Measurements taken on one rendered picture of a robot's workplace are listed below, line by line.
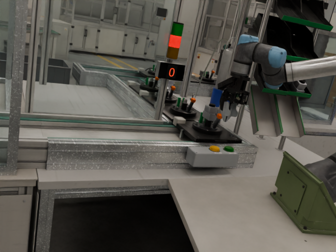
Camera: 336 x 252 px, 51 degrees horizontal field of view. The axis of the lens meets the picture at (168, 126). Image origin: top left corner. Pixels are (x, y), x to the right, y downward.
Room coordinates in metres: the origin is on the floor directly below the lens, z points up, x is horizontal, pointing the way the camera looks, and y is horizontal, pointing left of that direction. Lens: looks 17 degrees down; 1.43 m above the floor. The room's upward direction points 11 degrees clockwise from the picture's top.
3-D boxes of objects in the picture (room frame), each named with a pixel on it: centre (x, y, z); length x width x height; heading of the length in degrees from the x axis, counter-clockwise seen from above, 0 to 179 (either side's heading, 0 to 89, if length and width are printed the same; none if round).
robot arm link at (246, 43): (1.44, -0.25, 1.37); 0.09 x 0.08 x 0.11; 56
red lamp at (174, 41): (1.59, 0.04, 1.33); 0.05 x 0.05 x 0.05
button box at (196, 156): (1.34, -0.20, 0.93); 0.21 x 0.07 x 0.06; 117
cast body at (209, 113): (1.58, -0.18, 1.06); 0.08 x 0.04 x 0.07; 27
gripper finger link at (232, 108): (1.45, -0.26, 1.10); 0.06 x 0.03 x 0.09; 28
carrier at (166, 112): (1.80, -0.06, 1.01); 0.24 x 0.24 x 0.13; 27
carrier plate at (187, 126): (1.57, -0.18, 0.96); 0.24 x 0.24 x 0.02; 27
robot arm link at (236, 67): (1.44, -0.25, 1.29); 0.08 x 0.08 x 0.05
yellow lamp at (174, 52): (1.59, 0.04, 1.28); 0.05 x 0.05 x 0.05
